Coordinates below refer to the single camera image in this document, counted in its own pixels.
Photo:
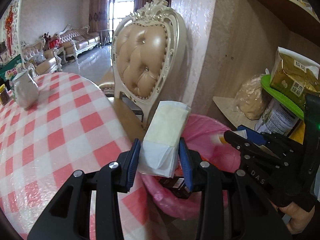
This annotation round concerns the cream tufted leather chair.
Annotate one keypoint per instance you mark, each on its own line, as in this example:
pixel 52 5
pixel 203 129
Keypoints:
pixel 140 62

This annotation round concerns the metal drying rack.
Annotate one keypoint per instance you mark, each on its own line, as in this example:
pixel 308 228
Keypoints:
pixel 105 38

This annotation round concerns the cream leather sofa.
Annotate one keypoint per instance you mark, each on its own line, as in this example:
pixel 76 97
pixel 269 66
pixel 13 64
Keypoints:
pixel 82 41

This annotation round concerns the red checkered tablecloth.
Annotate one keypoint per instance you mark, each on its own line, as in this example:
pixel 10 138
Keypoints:
pixel 62 130

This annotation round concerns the gold foil bag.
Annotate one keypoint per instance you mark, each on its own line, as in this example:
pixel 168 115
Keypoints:
pixel 292 80

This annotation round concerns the green snack bag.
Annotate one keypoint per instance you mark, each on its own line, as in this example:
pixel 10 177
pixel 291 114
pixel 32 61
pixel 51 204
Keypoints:
pixel 11 65

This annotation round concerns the white ceramic teapot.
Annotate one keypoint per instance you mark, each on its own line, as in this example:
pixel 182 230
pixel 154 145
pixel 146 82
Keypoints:
pixel 25 92

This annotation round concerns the red gift basket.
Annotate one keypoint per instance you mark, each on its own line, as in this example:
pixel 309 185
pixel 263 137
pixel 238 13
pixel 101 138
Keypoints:
pixel 53 43

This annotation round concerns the dark flower arrangement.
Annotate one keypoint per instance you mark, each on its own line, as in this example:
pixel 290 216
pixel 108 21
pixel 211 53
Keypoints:
pixel 46 36

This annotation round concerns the small black box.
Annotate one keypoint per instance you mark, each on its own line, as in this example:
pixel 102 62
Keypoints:
pixel 175 183

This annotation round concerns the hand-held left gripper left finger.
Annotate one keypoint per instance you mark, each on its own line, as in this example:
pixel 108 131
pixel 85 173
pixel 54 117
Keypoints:
pixel 132 160

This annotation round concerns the white tissue packet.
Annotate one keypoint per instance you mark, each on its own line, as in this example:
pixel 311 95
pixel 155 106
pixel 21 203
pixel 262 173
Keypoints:
pixel 162 130

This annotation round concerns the green lidded tin can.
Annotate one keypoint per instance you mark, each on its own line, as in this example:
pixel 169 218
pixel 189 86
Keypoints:
pixel 280 97

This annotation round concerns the large metal can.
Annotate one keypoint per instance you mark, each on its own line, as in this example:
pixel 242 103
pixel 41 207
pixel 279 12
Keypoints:
pixel 275 117

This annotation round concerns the plastic bag of beige powder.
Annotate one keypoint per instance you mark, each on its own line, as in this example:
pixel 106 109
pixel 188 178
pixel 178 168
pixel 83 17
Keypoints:
pixel 250 97

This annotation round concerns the marble corner shelf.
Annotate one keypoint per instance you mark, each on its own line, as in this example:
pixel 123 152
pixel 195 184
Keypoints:
pixel 225 105

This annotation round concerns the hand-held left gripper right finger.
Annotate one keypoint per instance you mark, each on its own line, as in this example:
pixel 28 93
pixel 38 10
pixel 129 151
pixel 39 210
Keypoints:
pixel 185 165

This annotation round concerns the white lattice screen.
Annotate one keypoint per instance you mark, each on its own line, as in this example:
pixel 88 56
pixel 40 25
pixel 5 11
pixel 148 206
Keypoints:
pixel 18 30

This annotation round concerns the brown curtain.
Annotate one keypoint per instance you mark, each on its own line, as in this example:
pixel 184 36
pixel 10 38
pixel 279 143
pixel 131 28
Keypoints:
pixel 143 0
pixel 97 10

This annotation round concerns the wooden wall shelf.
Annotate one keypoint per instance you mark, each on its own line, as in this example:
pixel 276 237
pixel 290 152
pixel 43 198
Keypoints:
pixel 275 2

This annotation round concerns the glass balcony door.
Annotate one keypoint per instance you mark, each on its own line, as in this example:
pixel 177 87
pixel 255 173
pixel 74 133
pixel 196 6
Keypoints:
pixel 120 12

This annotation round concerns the red chinese knot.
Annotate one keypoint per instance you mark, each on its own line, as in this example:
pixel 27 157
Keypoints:
pixel 9 20

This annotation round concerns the person's right hand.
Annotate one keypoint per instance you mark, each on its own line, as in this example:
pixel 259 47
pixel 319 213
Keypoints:
pixel 296 217

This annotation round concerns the pink lined trash bin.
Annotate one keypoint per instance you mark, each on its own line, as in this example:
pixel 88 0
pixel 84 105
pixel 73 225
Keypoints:
pixel 200 127

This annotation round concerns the cream leather armchair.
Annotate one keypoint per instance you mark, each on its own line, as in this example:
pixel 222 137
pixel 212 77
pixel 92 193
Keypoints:
pixel 47 65

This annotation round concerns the glass jar with yellow lid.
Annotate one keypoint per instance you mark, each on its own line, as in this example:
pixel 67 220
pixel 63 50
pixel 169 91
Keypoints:
pixel 3 96

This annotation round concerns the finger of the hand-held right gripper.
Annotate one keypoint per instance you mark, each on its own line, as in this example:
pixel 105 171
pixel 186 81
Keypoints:
pixel 253 136
pixel 240 141

